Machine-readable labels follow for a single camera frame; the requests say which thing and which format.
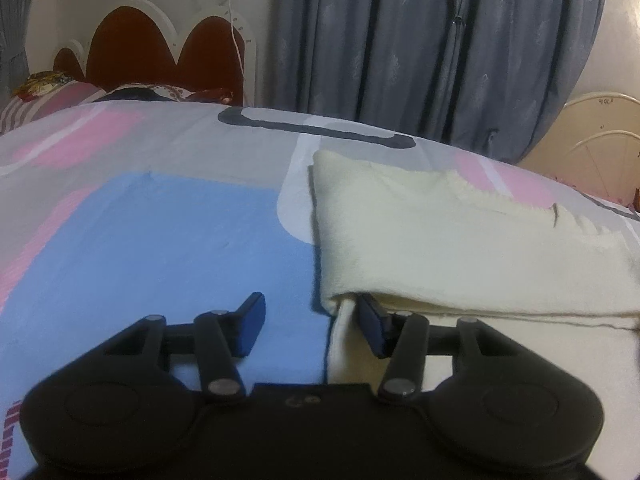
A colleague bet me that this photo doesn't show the cream knitted sweater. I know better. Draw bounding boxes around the cream knitted sweater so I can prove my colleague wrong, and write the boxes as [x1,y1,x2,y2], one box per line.
[312,151,639,479]

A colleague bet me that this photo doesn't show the patterned pastel bed sheet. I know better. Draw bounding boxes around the patterned pastel bed sheet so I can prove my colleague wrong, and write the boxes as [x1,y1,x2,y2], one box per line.
[1,101,639,479]

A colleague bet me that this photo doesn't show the cream arched footboard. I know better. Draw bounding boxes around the cream arched footboard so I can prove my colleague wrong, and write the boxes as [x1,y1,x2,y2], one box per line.
[518,91,639,206]

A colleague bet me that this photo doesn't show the blue-grey curtain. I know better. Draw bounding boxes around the blue-grey curtain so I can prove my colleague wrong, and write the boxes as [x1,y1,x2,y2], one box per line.
[267,0,604,162]

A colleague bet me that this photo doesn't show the floral pillows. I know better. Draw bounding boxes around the floral pillows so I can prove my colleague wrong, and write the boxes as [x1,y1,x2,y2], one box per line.
[1,70,235,134]

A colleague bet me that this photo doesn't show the red white scalloped headboard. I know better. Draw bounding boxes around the red white scalloped headboard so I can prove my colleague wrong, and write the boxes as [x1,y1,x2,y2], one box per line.
[52,0,257,105]

